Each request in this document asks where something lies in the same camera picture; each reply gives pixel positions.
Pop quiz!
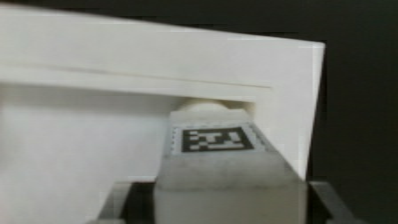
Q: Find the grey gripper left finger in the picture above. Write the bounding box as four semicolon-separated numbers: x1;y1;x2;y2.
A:
85;182;155;224

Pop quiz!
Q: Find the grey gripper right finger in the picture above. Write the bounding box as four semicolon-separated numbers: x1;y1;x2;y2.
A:
306;181;370;224

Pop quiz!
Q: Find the white leg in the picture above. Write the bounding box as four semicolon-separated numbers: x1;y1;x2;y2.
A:
155;99;307;224

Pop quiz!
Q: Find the white square table top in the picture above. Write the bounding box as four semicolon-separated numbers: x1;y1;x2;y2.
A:
0;3;325;224

